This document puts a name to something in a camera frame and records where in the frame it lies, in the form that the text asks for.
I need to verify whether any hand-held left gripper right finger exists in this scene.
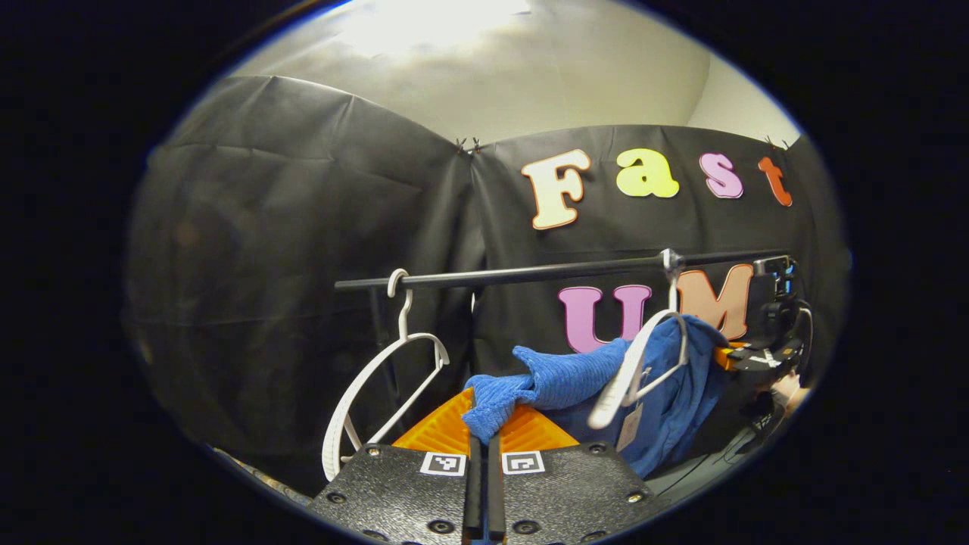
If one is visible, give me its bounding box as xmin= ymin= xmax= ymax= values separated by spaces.
xmin=488 ymin=405 xmax=664 ymax=545

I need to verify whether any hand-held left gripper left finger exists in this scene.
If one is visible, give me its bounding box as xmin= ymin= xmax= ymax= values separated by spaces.
xmin=309 ymin=388 xmax=484 ymax=545

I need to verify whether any blue shirt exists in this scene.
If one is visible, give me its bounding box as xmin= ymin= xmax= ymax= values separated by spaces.
xmin=462 ymin=314 xmax=731 ymax=479

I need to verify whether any white clothes hanger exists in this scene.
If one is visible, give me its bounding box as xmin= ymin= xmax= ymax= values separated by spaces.
xmin=322 ymin=269 xmax=451 ymax=482
xmin=587 ymin=248 xmax=690 ymax=431

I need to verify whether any black clothes rack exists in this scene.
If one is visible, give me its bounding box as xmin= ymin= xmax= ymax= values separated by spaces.
xmin=335 ymin=250 xmax=790 ymax=447

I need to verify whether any black backdrop cloth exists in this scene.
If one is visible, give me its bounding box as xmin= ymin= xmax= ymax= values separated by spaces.
xmin=125 ymin=74 xmax=849 ymax=493

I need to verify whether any ceiling light panel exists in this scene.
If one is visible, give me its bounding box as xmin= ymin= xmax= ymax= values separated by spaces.
xmin=333 ymin=0 xmax=534 ymax=58

